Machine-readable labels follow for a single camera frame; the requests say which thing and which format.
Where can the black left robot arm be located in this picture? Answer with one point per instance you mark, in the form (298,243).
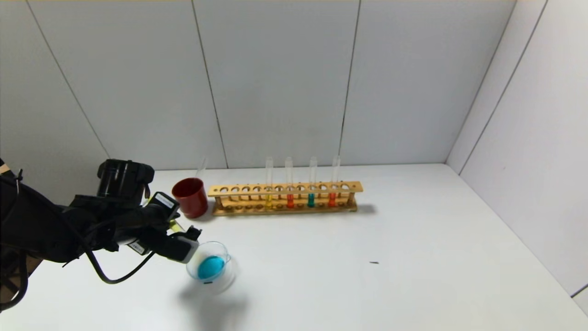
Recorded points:
(41,225)

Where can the wooden test tube rack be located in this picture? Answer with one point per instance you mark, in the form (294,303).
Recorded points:
(285,189)

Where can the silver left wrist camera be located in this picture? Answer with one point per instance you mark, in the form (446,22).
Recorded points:
(179,250)

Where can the dark red cup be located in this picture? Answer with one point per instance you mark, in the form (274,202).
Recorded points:
(190,200)

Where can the clear glass beaker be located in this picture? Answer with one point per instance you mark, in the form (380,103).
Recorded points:
(213,269)

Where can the test tube with teal pigment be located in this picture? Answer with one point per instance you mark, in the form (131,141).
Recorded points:
(311,200)

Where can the test tube with blue pigment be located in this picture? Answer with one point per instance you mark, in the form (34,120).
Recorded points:
(202,168)

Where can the test tube with orange pigment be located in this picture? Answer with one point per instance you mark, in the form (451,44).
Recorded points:
(290,201)
(331,200)

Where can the test tube with yellow pigment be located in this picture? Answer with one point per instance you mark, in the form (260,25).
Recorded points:
(269,200)
(177,226)

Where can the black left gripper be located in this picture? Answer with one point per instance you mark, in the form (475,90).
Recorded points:
(164,202)

